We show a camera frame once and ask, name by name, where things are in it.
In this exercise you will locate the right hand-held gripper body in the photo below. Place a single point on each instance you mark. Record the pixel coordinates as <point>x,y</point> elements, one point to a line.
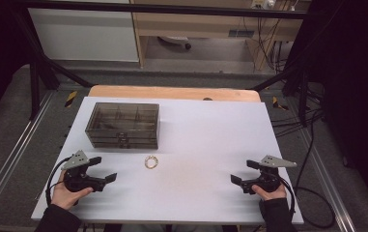
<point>267,180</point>

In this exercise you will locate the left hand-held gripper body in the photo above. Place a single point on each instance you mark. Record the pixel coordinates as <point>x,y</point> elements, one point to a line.
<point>75,180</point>

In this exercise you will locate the smoky transparent drawer box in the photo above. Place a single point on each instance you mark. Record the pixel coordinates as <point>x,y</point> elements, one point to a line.
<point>123,112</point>

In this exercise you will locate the person's right hand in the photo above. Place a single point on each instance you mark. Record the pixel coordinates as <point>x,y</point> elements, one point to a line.
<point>271,195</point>

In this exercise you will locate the person's left hand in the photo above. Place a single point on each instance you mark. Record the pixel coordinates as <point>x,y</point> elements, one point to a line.
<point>64,198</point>

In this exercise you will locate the yellow black tape strip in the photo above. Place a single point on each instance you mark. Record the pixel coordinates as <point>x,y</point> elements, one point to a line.
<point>278,104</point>
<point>71,98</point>

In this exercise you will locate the black metal stand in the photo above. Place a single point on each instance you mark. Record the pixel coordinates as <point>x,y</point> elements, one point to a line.
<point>35,83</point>
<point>302,96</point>

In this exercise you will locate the wooden table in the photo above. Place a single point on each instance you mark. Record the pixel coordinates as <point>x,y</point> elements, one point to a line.
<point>172,92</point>

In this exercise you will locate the white cabinet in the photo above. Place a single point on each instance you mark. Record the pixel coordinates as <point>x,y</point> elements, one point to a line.
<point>81,32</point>

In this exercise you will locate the office chair base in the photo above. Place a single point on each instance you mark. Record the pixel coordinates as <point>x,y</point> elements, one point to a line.
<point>175,40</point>

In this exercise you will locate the light wooden desk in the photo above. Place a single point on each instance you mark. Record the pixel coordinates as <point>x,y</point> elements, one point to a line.
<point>204,22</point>

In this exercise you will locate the white power strip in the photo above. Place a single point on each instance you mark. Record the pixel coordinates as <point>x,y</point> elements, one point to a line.
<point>262,4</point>

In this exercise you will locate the aluminium floor rail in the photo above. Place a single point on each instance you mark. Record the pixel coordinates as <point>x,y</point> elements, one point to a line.
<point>17,148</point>
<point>326,174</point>

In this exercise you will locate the black horizontal frame bar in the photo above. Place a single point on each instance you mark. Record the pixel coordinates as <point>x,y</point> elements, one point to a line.
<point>172,10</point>

